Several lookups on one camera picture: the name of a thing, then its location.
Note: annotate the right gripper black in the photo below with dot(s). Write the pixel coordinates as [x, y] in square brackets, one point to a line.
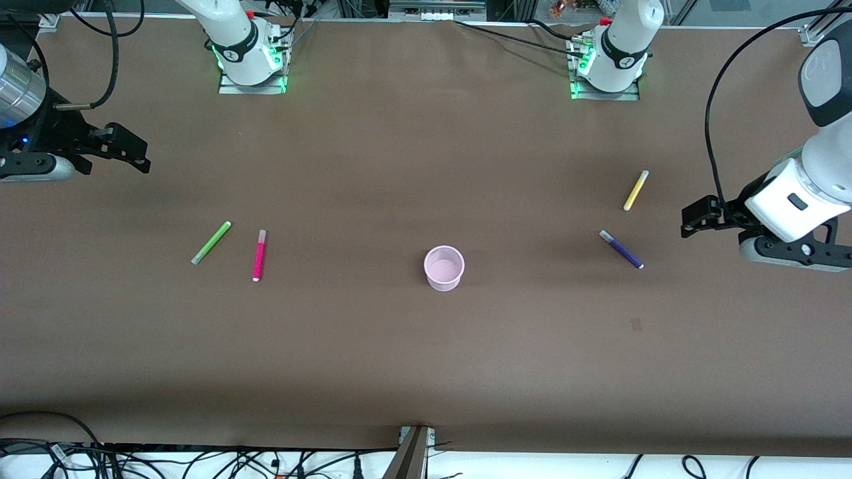
[58, 135]

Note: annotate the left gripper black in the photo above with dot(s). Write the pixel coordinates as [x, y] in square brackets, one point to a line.
[730, 213]

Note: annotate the purple marker pen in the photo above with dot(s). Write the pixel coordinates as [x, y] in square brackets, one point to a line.
[622, 250]

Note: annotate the pink marker pen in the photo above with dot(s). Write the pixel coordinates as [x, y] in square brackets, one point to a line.
[259, 256]

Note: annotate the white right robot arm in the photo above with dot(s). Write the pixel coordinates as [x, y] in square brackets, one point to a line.
[233, 33]

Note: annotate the pink pen holder cup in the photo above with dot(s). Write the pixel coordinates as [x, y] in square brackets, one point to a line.
[444, 269]

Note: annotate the yellow marker pen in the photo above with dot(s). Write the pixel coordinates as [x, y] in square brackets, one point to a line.
[636, 191]

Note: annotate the green marker pen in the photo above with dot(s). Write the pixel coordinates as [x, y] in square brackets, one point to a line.
[212, 243]

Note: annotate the orange background object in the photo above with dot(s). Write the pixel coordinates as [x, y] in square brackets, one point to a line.
[562, 8]

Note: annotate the brown table cover sheet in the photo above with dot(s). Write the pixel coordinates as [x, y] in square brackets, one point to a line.
[426, 166]

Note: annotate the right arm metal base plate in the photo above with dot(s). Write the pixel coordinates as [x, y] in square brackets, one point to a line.
[253, 89]

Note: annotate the aluminium frame corner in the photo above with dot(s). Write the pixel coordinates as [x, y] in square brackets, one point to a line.
[50, 21]

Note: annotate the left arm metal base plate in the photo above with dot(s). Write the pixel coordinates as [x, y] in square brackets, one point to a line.
[602, 95]

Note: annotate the aluminium frame rail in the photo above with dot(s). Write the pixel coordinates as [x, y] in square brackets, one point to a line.
[813, 34]

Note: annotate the metal table edge bracket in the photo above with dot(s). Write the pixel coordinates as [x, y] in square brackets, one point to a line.
[431, 436]

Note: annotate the dark metal post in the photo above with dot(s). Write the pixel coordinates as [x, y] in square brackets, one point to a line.
[409, 459]

